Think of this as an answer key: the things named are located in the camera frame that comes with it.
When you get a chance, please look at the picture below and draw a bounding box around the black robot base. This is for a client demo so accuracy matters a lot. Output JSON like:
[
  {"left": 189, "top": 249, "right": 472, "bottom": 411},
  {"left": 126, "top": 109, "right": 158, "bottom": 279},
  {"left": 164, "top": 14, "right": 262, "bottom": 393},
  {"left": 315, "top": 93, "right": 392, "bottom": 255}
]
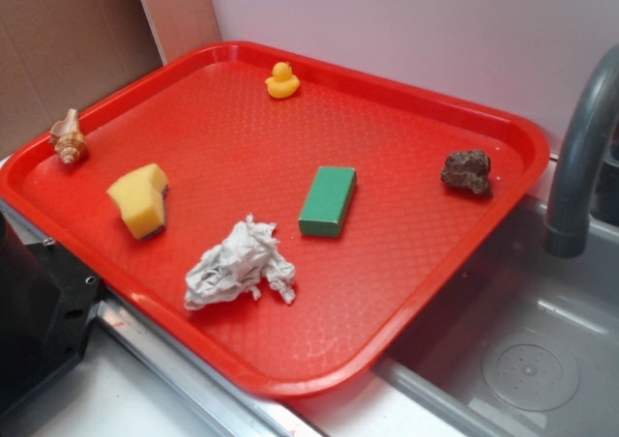
[{"left": 1, "top": 218, "right": 103, "bottom": 419}]

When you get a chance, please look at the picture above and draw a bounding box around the grey plastic sink basin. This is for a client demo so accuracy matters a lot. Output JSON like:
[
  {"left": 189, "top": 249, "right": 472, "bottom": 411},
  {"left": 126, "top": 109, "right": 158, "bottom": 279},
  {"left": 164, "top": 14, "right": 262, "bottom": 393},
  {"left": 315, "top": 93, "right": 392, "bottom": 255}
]
[{"left": 375, "top": 198, "right": 618, "bottom": 436}]

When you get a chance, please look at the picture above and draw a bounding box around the grey faucet spout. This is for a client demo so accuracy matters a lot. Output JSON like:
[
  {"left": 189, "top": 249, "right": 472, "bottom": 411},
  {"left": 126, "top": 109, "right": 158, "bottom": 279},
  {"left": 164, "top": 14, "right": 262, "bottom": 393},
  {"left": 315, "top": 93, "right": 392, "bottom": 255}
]
[{"left": 544, "top": 46, "right": 618, "bottom": 258}]

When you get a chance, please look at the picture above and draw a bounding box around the red plastic tray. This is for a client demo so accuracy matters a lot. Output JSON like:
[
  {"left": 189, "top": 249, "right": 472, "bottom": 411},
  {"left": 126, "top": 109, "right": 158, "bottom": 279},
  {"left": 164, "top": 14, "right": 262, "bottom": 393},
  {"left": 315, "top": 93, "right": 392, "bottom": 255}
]
[{"left": 1, "top": 42, "right": 549, "bottom": 398}]

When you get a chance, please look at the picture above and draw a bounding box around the brown cardboard panel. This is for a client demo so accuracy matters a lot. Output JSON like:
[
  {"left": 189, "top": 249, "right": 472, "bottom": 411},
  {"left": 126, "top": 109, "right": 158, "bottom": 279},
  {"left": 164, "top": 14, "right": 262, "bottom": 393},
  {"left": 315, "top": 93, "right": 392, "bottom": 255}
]
[{"left": 1, "top": 0, "right": 162, "bottom": 157}]

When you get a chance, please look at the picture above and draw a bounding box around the brown rock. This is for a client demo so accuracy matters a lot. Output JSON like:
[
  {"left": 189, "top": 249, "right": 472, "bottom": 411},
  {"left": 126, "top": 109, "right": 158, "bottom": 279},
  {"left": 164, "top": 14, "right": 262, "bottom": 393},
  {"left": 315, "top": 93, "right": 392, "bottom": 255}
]
[{"left": 440, "top": 149, "right": 492, "bottom": 196}]

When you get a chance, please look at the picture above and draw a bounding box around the brown spiral seashell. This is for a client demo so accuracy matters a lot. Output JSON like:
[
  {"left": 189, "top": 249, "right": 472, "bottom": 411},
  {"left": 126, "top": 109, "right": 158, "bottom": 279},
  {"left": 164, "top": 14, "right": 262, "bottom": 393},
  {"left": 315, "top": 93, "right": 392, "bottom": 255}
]
[{"left": 49, "top": 108, "right": 88, "bottom": 165}]

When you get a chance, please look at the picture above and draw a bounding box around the round sink drain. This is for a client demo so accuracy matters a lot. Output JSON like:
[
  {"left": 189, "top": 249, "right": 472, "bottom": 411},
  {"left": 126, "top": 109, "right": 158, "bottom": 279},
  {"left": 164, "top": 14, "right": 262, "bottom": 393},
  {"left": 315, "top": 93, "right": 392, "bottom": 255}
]
[{"left": 482, "top": 333, "right": 580, "bottom": 412}]

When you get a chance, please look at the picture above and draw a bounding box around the green rectangular block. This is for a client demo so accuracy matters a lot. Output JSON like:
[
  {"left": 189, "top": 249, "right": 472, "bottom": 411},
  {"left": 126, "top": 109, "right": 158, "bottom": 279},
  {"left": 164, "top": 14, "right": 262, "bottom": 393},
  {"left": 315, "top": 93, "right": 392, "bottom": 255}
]
[{"left": 298, "top": 166, "right": 357, "bottom": 238}]

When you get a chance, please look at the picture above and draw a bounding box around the yellow rubber duck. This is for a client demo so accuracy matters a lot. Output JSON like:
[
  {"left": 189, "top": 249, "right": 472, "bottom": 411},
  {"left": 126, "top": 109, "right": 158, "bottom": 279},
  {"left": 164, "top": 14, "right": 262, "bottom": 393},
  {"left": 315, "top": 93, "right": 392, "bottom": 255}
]
[{"left": 265, "top": 62, "right": 301, "bottom": 99}]

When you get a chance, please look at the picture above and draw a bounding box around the yellow sponge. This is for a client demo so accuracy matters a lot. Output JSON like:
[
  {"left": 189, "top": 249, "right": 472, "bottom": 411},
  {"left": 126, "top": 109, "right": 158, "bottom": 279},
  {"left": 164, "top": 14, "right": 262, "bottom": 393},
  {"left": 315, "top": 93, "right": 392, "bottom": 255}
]
[{"left": 106, "top": 163, "right": 168, "bottom": 240}]

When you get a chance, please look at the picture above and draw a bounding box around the crumpled white paper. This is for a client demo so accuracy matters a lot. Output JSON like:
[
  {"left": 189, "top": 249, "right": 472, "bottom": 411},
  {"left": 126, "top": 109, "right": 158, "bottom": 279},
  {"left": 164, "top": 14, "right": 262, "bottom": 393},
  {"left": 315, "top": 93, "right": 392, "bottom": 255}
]
[{"left": 185, "top": 215, "right": 296, "bottom": 310}]

